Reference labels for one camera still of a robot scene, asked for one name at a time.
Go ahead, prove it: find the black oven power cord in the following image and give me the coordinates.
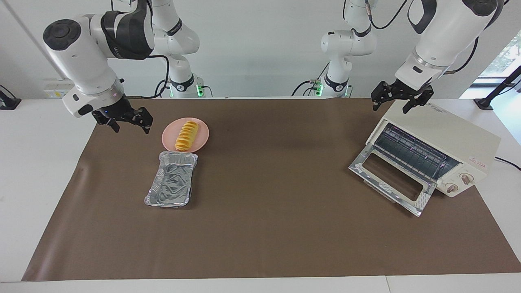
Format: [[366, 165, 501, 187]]
[[495, 156, 521, 171]]

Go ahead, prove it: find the white wall socket box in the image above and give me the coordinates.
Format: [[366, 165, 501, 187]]
[[44, 78, 86, 99]]

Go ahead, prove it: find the glass oven door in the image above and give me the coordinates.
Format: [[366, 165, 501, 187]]
[[348, 143, 437, 217]]

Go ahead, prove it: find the black left arm base cable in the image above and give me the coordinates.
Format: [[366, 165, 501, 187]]
[[291, 62, 331, 97]]

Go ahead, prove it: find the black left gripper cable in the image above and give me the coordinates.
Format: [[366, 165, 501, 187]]
[[364, 0, 480, 76]]

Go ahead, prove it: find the black arm base cable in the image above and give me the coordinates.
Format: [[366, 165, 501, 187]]
[[154, 79, 172, 98], [291, 62, 331, 97]]

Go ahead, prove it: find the aluminium foil tray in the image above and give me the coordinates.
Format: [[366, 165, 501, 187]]
[[144, 151, 199, 208]]

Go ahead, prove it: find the black right arm base cable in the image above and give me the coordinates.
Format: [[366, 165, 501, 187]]
[[154, 79, 172, 98]]

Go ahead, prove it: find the wire oven rack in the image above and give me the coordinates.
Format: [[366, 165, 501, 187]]
[[374, 123, 460, 182]]

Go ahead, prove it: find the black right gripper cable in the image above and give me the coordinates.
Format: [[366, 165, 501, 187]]
[[122, 55, 171, 100]]

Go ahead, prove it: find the yellow ridged bread loaf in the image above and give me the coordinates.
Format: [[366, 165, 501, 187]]
[[174, 121, 200, 152]]

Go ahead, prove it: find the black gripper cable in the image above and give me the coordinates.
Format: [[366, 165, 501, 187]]
[[122, 55, 171, 100], [364, 0, 480, 76]]

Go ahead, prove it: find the pink round plate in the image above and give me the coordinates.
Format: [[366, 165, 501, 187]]
[[162, 117, 210, 154]]

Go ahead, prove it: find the cream toaster oven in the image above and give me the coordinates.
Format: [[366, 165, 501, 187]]
[[348, 99, 501, 217]]

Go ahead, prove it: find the brown table mat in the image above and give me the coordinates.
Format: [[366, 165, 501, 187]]
[[21, 97, 521, 282]]

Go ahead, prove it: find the window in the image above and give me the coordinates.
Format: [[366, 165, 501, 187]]
[[478, 31, 521, 80]]

